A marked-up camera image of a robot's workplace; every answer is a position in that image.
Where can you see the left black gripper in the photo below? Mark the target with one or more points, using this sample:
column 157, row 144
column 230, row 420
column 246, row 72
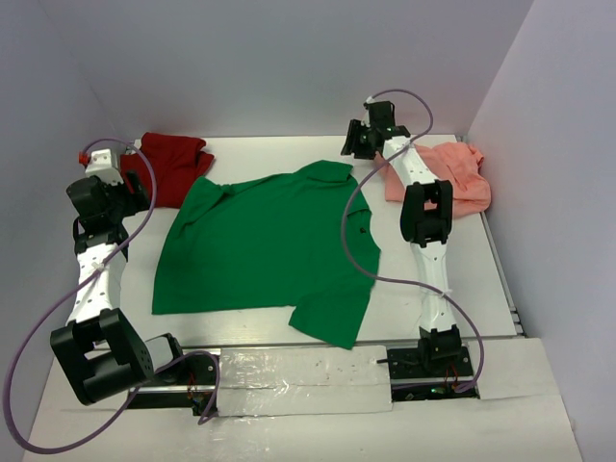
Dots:
column 138, row 201

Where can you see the red t shirt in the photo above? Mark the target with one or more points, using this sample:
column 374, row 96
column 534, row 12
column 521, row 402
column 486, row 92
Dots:
column 177, row 161

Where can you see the green t shirt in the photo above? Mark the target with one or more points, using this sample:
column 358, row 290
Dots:
column 301, row 239

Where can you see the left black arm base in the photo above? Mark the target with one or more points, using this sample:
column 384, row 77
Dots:
column 188, row 385

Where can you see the silver tape sheet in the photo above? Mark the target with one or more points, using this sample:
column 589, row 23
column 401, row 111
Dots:
column 319, row 380

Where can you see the salmon pink t shirt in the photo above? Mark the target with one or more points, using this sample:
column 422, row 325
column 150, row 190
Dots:
column 459, row 163

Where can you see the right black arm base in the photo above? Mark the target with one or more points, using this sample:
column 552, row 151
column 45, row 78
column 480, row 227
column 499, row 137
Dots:
column 412, row 381

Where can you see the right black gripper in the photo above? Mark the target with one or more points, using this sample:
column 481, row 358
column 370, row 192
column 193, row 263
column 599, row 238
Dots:
column 356, row 127

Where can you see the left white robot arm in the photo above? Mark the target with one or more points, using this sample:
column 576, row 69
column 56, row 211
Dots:
column 99, row 350

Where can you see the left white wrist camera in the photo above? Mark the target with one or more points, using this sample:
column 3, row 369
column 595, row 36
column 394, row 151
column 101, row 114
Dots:
column 102, row 164

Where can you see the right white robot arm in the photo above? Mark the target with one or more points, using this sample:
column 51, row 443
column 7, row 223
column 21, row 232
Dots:
column 425, row 222

